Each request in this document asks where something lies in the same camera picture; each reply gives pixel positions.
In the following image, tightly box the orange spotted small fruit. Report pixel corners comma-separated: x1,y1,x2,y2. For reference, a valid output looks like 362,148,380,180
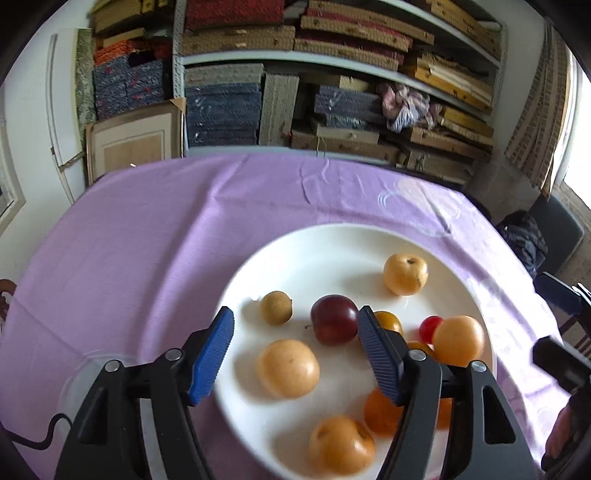
383,253,429,296

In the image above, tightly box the orange mandarin with stem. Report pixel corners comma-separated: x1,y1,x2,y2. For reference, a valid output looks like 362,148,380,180
363,388,453,437

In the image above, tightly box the person's right hand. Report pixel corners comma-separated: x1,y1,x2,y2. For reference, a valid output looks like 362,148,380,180
545,405,572,459

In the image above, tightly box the framed picture leaning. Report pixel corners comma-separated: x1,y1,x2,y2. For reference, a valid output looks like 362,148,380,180
86,98,186,184

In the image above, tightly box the black cable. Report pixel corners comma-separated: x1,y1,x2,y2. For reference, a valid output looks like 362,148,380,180
0,412,73,451

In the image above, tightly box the pink cloth bundle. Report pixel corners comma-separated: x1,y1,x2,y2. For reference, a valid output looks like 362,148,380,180
377,83,443,133

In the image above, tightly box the brown longan fruit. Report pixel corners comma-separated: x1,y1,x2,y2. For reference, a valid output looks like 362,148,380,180
259,291,294,326

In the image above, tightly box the metal shelving unit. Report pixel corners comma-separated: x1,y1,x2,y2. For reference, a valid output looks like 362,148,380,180
88,1,507,188

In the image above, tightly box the purple printed tablecloth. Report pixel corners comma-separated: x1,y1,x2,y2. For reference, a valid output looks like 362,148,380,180
1,154,566,479

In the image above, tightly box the dark chair with clothes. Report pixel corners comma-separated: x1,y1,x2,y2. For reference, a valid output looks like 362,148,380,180
496,195,584,279

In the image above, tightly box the white oval plate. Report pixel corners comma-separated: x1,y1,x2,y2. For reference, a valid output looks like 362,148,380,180
214,224,483,479

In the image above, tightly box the large yellow round fruit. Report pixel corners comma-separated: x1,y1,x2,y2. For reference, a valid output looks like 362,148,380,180
308,416,377,476

